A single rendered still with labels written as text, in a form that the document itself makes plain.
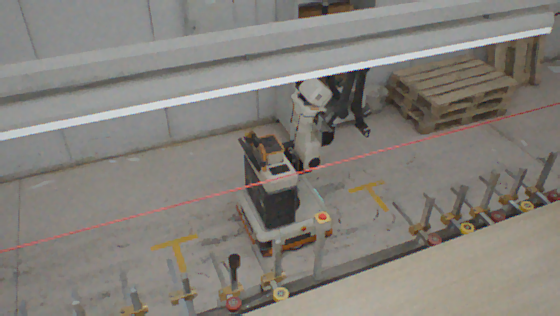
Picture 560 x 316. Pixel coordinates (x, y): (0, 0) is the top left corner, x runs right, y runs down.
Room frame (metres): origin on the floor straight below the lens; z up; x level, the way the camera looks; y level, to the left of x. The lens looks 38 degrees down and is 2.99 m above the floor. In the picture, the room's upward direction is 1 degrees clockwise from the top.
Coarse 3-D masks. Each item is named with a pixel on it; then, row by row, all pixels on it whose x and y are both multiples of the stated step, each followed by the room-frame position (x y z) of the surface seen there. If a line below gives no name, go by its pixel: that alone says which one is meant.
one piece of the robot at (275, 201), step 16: (256, 144) 2.93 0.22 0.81; (288, 160) 2.79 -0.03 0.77; (256, 176) 2.70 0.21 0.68; (272, 176) 2.55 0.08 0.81; (288, 176) 2.57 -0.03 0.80; (256, 192) 2.70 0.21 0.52; (272, 192) 2.52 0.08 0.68; (288, 192) 2.56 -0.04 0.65; (256, 208) 2.71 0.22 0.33; (272, 208) 2.51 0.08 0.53; (288, 208) 2.56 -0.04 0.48; (272, 224) 2.51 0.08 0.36
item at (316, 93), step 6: (312, 78) 2.96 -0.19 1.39; (306, 84) 2.95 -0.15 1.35; (312, 84) 2.91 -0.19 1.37; (318, 84) 2.88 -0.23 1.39; (300, 90) 2.95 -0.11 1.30; (306, 90) 2.90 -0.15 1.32; (312, 90) 2.86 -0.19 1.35; (318, 90) 2.84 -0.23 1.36; (324, 90) 2.85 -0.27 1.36; (306, 96) 2.86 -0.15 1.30; (312, 96) 2.82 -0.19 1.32; (318, 96) 2.83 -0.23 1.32; (324, 96) 2.85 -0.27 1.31; (330, 96) 2.87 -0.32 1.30; (312, 102) 2.81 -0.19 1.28; (318, 102) 2.83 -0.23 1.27; (324, 102) 2.85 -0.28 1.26
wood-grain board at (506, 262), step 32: (512, 224) 2.03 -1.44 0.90; (544, 224) 2.03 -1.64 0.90; (416, 256) 1.76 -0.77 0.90; (448, 256) 1.76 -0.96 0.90; (480, 256) 1.77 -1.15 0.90; (512, 256) 1.77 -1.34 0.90; (544, 256) 1.77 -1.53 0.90; (320, 288) 1.53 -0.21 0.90; (352, 288) 1.53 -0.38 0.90; (384, 288) 1.54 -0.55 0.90; (416, 288) 1.54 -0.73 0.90; (448, 288) 1.54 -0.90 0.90; (480, 288) 1.54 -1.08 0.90; (512, 288) 1.54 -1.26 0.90; (544, 288) 1.55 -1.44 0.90
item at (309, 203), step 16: (304, 176) 3.19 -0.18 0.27; (240, 192) 2.95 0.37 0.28; (304, 192) 2.97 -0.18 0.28; (304, 208) 2.77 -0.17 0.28; (320, 208) 2.78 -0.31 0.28; (256, 224) 2.58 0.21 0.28; (288, 224) 2.59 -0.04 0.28; (304, 224) 2.60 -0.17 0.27; (256, 240) 2.51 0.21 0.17; (272, 240) 2.47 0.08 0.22; (288, 240) 2.52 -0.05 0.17; (304, 240) 2.58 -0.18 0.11
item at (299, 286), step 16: (480, 224) 2.22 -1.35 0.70; (448, 240) 2.10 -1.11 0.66; (368, 256) 1.92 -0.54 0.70; (384, 256) 1.92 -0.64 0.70; (400, 256) 1.95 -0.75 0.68; (336, 272) 1.79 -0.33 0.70; (352, 272) 1.80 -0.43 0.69; (288, 288) 1.67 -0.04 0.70; (304, 288) 1.68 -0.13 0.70; (256, 304) 1.56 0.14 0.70
